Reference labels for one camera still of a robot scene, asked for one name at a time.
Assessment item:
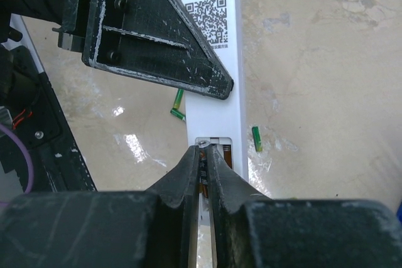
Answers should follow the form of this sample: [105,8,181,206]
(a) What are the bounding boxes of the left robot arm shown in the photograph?
[1,0,234,100]

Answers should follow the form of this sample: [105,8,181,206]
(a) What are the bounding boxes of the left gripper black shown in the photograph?
[55,0,220,96]

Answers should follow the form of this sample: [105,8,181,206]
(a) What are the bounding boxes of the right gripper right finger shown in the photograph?
[205,146,401,267]

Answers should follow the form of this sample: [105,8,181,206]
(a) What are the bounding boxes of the green battery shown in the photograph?
[173,89,184,110]
[251,126,263,153]

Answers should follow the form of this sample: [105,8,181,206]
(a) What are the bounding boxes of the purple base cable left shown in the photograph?
[0,122,36,209]

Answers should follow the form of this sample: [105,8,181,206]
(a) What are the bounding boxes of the white remote control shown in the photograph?
[182,0,248,267]

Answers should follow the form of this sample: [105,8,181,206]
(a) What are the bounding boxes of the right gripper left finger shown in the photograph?
[1,146,200,267]

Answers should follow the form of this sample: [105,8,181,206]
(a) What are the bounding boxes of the black battery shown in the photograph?
[198,141,210,200]

